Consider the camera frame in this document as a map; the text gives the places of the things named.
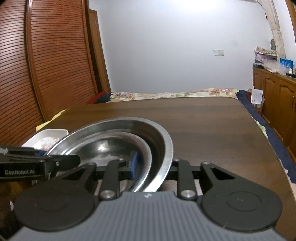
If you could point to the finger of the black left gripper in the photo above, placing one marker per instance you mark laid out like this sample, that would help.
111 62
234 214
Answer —
14 150
60 162

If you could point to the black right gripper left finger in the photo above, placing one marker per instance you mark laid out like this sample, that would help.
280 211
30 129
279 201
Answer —
102 183

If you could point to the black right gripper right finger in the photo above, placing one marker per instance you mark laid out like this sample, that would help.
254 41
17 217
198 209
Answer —
186 174

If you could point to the white floral square plate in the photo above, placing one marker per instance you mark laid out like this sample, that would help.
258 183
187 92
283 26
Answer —
45 139

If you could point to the small stainless steel bowl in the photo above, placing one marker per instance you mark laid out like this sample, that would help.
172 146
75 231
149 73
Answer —
106 146

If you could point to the large stainless steel bowl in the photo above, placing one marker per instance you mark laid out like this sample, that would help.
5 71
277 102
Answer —
154 134

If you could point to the wooden room door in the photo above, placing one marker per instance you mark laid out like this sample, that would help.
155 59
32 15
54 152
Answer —
99 65

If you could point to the wooden slatted wardrobe door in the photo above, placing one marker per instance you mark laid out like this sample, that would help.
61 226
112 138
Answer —
46 64

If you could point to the floral bed blanket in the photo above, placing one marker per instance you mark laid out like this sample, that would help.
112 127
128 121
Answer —
241 95

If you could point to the white cardboard box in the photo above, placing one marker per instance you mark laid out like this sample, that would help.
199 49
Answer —
257 98

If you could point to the wooden sideboard cabinet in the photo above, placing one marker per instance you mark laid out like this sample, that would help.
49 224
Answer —
279 105

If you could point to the stack of folded cloths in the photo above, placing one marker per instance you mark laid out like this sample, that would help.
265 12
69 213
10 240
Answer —
268 59

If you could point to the blue picture card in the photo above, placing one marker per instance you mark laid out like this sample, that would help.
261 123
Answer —
286 65

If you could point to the beige curtain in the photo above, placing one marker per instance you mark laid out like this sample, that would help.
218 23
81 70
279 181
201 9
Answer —
272 17

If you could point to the white wall switch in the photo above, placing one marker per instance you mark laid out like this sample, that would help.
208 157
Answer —
218 52

